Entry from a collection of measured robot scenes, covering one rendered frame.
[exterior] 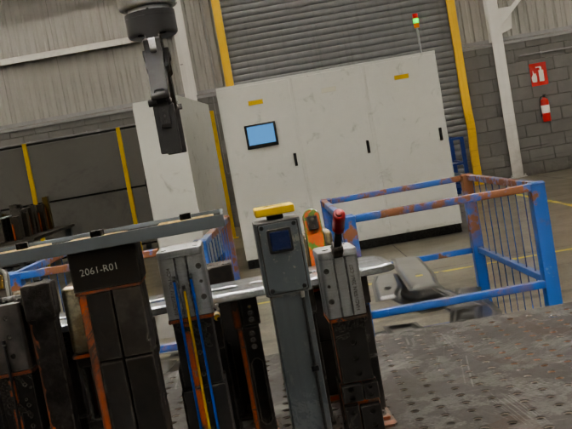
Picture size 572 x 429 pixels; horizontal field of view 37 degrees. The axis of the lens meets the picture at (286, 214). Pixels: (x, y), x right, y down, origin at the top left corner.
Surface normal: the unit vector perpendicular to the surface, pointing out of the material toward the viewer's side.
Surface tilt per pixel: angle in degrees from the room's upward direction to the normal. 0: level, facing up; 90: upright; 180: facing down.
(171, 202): 90
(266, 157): 90
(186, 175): 90
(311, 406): 90
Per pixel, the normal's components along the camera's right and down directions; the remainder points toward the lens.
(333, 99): 0.02, 0.07
